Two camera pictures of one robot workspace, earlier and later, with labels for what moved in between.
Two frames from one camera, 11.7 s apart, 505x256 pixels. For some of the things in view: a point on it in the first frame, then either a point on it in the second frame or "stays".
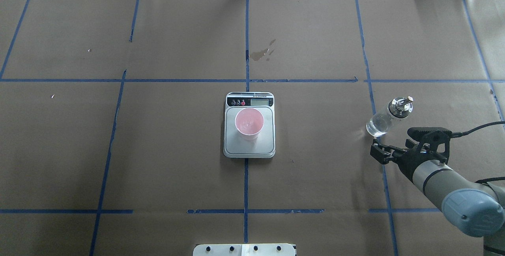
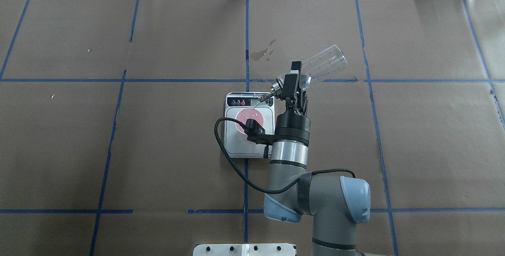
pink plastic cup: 249,122 stays
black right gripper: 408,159 -> 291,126
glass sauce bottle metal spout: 401,107 -> 330,60
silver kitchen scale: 249,131 stays
